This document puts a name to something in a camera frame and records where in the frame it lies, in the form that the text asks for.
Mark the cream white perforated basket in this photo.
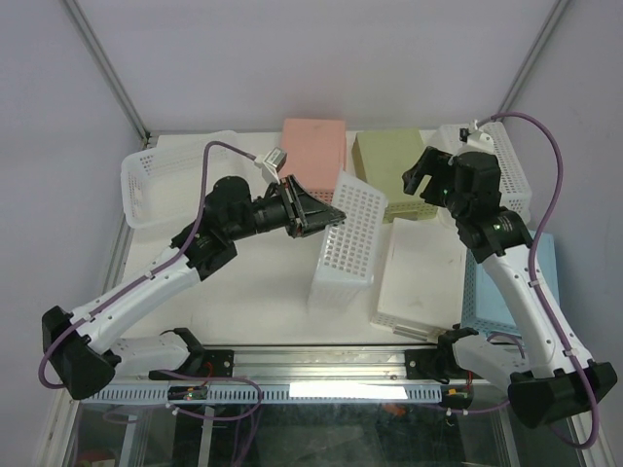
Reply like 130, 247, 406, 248
370, 218, 466, 342

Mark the pink perforated basket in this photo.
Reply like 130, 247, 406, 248
279, 118, 347, 203

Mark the blue perforated basket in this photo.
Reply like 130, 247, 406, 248
460, 233, 560, 337

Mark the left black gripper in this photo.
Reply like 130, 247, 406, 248
228, 175, 347, 241

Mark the white cable duct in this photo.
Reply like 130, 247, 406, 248
86, 381, 442, 405

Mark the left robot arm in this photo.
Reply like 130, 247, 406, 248
42, 175, 347, 400

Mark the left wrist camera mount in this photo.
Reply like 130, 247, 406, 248
254, 147, 287, 184

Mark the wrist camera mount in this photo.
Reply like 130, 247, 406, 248
254, 147, 287, 184
457, 121, 495, 156

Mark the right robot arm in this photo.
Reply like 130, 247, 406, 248
402, 147, 617, 428

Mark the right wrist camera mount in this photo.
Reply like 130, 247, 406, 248
457, 121, 495, 156

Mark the yellow-green perforated basket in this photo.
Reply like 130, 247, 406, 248
351, 127, 437, 223

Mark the translucent white basket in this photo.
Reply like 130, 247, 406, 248
121, 130, 272, 230
308, 171, 387, 310
421, 122, 531, 224

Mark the aluminium mounting rail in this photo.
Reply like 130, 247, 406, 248
62, 343, 585, 390

